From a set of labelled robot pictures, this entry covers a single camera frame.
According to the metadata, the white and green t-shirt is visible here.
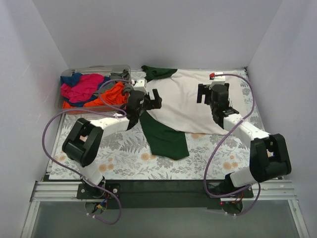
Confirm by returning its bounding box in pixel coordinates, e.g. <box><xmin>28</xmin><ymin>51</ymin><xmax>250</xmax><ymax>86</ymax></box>
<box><xmin>139</xmin><ymin>65</ymin><xmax>235</xmax><ymax>161</ymax></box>

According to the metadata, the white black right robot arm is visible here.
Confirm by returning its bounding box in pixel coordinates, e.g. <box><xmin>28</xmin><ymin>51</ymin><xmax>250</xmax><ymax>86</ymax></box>
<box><xmin>197</xmin><ymin>83</ymin><xmax>292</xmax><ymax>197</ymax></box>

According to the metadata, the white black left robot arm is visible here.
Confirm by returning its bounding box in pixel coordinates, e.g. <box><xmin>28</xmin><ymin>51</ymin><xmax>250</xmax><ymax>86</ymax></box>
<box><xmin>62</xmin><ymin>89</ymin><xmax>162</xmax><ymax>198</ymax></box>

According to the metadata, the orange t-shirt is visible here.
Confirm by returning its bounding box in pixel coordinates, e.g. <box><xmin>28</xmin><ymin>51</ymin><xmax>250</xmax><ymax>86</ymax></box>
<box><xmin>62</xmin><ymin>82</ymin><xmax>128</xmax><ymax>109</ymax></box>

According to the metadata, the grey t-shirt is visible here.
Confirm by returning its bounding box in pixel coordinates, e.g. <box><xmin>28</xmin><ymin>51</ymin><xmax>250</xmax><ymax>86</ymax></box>
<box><xmin>93</xmin><ymin>70</ymin><xmax>130</xmax><ymax>97</ymax></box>

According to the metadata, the clear plastic bin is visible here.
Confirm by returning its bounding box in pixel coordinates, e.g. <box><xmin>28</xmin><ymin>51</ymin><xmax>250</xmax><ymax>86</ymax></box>
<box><xmin>55</xmin><ymin>65</ymin><xmax>131</xmax><ymax>114</ymax></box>

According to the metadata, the floral patterned table mat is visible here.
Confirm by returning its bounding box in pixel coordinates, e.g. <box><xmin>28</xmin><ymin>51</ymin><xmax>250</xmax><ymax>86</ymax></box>
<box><xmin>47</xmin><ymin>77</ymin><xmax>253</xmax><ymax>180</ymax></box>

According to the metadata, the pink t-shirt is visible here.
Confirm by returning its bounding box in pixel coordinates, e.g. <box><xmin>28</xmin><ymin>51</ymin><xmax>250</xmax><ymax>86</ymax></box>
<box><xmin>60</xmin><ymin>73</ymin><xmax>106</xmax><ymax>104</ymax></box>

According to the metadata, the navy blue t-shirt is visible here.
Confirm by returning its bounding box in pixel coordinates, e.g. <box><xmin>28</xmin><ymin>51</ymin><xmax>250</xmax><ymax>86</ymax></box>
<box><xmin>60</xmin><ymin>72</ymin><xmax>112</xmax><ymax>105</ymax></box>

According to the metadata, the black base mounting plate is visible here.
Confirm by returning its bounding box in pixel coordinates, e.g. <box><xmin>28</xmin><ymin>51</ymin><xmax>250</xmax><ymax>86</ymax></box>
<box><xmin>76</xmin><ymin>179</ymin><xmax>254</xmax><ymax>212</ymax></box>

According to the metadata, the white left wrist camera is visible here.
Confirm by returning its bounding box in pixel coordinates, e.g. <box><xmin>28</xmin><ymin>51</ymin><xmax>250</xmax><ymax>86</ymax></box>
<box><xmin>132</xmin><ymin>78</ymin><xmax>147</xmax><ymax>93</ymax></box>

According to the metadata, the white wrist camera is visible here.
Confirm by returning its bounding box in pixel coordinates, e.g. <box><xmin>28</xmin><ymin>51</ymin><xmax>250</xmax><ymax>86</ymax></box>
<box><xmin>210</xmin><ymin>71</ymin><xmax>225</xmax><ymax>87</ymax></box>
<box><xmin>132</xmin><ymin>78</ymin><xmax>147</xmax><ymax>93</ymax></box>

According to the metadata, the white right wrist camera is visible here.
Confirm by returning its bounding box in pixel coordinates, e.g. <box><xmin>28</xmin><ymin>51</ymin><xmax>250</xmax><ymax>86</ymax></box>
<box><xmin>210</xmin><ymin>71</ymin><xmax>225</xmax><ymax>87</ymax></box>

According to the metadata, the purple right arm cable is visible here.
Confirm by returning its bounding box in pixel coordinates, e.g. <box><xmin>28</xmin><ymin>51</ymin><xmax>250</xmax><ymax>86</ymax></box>
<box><xmin>203</xmin><ymin>72</ymin><xmax>261</xmax><ymax>217</ymax></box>

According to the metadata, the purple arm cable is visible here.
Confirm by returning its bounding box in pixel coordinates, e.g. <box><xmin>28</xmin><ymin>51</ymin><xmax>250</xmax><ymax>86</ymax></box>
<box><xmin>42</xmin><ymin>80</ymin><xmax>139</xmax><ymax>225</ymax></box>
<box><xmin>203</xmin><ymin>72</ymin><xmax>261</xmax><ymax>217</ymax></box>

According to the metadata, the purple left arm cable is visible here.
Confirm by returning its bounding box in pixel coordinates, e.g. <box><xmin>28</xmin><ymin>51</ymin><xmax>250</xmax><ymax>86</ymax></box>
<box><xmin>42</xmin><ymin>80</ymin><xmax>139</xmax><ymax>225</ymax></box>

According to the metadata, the aluminium frame rail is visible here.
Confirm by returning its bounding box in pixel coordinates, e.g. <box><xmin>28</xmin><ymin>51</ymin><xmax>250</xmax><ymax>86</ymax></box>
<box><xmin>31</xmin><ymin>180</ymin><xmax>82</xmax><ymax>202</ymax></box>

